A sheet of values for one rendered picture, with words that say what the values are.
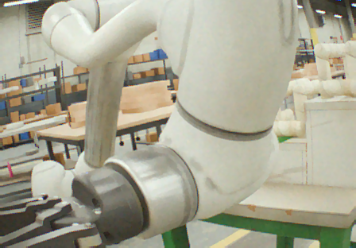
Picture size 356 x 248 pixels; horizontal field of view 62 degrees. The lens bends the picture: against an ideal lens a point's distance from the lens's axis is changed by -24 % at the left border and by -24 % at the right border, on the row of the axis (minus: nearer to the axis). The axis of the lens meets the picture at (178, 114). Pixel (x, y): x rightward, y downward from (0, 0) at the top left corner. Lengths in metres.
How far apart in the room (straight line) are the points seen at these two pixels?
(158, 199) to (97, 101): 0.69
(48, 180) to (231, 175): 0.85
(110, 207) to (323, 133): 0.46
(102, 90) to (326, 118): 0.58
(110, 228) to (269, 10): 0.22
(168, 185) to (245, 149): 0.08
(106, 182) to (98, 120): 0.71
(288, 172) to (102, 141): 0.56
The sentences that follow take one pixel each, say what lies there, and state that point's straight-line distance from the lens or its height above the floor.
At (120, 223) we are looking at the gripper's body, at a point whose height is 1.07.
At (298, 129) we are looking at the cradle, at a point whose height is 1.04.
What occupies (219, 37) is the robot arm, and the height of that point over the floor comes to 1.21.
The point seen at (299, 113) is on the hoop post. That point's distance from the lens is 0.73.
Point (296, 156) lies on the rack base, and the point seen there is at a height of 0.99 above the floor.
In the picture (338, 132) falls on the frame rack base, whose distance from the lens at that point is 0.65.
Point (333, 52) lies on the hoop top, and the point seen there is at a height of 1.19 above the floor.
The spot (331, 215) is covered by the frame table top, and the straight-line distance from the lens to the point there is 0.58.
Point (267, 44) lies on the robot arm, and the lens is 0.30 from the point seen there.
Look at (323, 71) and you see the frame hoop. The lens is 0.69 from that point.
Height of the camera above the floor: 1.19
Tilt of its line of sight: 6 degrees down
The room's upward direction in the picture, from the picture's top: 9 degrees counter-clockwise
